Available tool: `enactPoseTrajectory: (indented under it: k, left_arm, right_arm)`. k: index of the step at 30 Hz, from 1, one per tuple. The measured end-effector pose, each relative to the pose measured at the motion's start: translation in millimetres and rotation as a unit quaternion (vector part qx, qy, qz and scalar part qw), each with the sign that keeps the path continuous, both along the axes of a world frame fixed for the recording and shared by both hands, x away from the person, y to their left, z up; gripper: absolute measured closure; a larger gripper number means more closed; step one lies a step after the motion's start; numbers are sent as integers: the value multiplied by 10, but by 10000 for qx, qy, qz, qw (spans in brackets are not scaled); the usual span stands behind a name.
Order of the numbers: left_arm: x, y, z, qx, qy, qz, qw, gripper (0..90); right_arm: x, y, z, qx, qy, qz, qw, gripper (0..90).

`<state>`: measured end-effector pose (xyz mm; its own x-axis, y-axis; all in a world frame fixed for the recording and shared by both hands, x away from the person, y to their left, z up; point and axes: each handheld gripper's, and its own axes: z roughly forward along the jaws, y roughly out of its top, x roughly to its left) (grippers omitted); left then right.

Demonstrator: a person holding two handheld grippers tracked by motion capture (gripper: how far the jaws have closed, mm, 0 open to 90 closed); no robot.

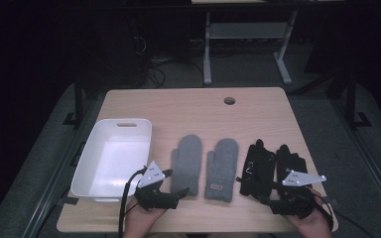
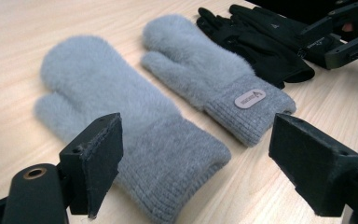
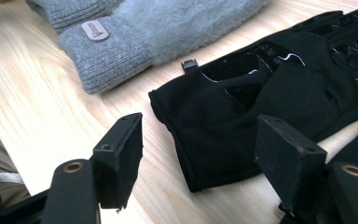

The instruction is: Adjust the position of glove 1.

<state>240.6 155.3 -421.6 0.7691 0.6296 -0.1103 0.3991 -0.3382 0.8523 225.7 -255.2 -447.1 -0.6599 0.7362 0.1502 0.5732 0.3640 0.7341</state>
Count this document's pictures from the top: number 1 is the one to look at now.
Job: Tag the person's right hand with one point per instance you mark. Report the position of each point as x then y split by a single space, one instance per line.
316 224

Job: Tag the black glove with white print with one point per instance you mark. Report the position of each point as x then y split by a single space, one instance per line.
256 165

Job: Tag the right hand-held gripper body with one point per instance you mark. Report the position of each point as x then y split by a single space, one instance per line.
299 201

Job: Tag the white plastic bin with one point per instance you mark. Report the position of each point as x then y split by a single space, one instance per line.
112 158

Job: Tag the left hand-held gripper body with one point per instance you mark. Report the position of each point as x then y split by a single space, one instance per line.
152 177

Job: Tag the grey mitten with label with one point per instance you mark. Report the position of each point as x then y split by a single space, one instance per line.
221 165

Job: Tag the plain grey mitten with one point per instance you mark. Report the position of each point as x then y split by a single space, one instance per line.
187 158

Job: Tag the white metal desk frame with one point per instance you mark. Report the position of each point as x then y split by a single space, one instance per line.
244 30

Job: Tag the plain black glove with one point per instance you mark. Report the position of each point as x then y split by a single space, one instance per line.
287 160

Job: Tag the black metal post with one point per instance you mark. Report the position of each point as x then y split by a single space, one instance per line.
351 99
78 99

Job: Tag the person's left hand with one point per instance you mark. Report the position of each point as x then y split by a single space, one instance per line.
139 221

